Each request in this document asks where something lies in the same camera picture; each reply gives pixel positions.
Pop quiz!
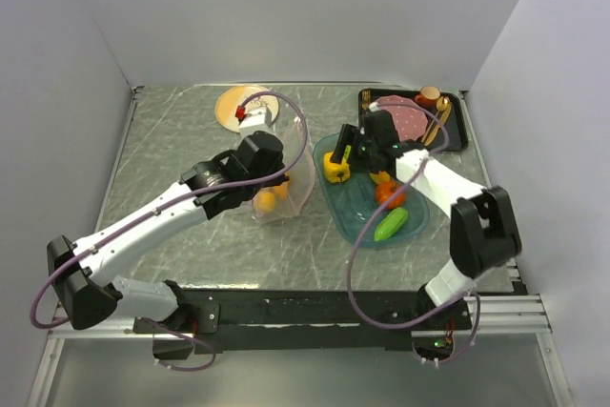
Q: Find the gold fork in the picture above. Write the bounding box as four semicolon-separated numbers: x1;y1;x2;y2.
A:
360;90;371;112

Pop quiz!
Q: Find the orange cup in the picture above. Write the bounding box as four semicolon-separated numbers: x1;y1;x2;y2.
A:
415;86;441;109

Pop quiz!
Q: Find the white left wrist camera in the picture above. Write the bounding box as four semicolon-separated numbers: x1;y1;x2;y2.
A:
235;106;273;138

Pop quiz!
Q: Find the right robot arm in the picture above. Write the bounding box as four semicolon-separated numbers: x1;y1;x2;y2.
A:
331;109;522;329

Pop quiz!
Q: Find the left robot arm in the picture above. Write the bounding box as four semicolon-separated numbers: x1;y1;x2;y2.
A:
47;131;286;333

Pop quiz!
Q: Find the cream and orange plate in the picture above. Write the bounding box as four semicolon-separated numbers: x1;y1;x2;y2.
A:
214;85;279;133

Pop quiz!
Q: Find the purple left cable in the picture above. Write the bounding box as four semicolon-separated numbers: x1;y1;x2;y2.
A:
29;91;309;373

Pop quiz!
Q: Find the green bitter gourd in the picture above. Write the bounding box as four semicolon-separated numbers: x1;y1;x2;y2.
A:
374;207;409;242

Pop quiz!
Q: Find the purple cable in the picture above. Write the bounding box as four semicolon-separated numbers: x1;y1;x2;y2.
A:
29;91;309;373
345;100;480;364

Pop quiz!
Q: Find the yellow bell pepper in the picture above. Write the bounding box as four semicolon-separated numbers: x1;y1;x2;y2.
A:
323;152;351;184

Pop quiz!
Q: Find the orange fruit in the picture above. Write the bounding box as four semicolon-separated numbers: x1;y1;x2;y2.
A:
253;190;276;215

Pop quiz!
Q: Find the brown ginger root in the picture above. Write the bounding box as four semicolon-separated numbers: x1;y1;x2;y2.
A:
272;173;291;200

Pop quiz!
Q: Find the clear pink-dotted zip bag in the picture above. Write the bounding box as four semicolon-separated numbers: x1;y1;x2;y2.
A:
252;118;315;223

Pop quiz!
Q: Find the teal transparent food tray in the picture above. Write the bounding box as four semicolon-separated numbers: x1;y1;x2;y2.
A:
313;132;430;248

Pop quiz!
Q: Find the black rectangular tray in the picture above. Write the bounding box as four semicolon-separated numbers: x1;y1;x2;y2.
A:
358;88;469;152

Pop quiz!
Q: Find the orange pumpkin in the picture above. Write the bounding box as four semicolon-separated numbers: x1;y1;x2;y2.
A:
375;181;406;210

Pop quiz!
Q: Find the aluminium rail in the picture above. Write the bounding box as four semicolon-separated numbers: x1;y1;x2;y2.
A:
47;263;554;339

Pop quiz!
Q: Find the black base frame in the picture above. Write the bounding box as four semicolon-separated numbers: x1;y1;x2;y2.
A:
132;288;473;361

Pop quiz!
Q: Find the gold spoon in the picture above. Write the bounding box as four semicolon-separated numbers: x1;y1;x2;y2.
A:
431;96;452;128

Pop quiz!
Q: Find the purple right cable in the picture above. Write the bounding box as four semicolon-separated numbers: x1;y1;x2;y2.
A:
345;100;480;364

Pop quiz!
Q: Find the orange mango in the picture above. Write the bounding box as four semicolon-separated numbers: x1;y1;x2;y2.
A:
370;172;393;185

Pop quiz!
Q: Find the pink polka dot plate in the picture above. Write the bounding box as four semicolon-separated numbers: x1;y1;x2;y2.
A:
369;95;428;142

